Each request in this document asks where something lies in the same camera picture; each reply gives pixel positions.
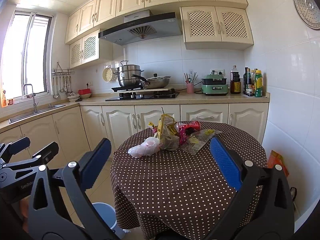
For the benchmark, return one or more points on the gold foil snack bag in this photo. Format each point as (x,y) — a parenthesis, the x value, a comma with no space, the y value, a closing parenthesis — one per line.
(167,133)

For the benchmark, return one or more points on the grey range hood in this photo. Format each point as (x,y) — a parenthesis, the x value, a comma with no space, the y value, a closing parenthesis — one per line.
(146,28)

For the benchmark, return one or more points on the round steel steamer tray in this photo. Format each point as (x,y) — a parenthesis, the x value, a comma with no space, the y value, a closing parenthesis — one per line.
(308,11)

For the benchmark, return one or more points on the green electric cooker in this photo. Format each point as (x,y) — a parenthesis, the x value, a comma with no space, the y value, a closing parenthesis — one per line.
(214,84)

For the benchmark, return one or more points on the orange bag by wall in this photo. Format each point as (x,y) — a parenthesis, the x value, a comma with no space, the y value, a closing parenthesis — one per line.
(277,159)

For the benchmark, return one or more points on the black gas stove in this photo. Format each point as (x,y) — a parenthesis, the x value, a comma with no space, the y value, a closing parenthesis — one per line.
(140,93)

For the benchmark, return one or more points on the hanging utensil rack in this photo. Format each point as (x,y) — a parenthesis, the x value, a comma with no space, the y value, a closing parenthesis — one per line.
(62,81)

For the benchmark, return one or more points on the kitchen window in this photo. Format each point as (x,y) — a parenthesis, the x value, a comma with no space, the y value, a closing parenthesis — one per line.
(24,66)

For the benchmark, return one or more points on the clear yellow bread wrapper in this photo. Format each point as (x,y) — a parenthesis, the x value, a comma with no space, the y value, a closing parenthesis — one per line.
(197,140)

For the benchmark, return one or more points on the dark oil bottle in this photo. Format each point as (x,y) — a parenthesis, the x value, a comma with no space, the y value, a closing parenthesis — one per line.
(247,83)

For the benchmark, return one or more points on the cream round strainer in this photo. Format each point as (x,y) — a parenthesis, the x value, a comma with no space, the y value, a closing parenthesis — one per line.
(108,75)

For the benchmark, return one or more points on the pink utensil cup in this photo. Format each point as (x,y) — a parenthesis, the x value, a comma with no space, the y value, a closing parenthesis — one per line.
(190,88)

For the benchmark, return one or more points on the magenta snack wrapper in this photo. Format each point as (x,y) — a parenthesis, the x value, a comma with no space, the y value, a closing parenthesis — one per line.
(184,134)

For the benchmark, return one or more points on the brown polka dot tablecloth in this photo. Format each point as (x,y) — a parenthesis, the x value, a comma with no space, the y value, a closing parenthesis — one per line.
(168,190)

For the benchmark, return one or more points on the chrome sink faucet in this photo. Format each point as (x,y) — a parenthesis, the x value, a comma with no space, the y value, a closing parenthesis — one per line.
(31,97)

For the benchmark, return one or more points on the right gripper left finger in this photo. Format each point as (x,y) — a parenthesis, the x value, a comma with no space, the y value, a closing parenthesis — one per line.
(48,217)

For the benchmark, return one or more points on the white plastic bag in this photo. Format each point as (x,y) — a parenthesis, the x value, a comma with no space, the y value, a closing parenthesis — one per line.
(150,146)

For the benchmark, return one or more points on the stainless steel steamer pot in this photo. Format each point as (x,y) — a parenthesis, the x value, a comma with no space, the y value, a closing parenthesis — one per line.
(125,73)

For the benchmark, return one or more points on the crushed red soda can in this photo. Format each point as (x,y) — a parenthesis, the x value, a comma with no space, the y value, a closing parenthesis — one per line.
(193,124)

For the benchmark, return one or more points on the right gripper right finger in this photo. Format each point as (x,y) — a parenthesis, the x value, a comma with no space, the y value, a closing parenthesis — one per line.
(262,207)

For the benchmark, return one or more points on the green yellow bottle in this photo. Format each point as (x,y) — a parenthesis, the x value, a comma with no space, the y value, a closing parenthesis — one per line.
(258,82)

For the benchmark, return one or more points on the dark soy sauce bottle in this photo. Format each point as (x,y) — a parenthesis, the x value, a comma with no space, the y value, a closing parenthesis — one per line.
(235,81)

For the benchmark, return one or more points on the red white bowl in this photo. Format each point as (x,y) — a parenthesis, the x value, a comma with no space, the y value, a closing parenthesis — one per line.
(85,93)

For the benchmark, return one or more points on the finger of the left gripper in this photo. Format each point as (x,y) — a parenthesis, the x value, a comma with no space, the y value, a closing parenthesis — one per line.
(13,148)
(45,152)

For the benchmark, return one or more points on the steel frying pan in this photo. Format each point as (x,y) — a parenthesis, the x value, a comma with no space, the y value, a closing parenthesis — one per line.
(153,82)

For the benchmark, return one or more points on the light blue trash bin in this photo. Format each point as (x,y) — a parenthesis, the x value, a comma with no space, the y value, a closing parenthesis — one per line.
(108,214)

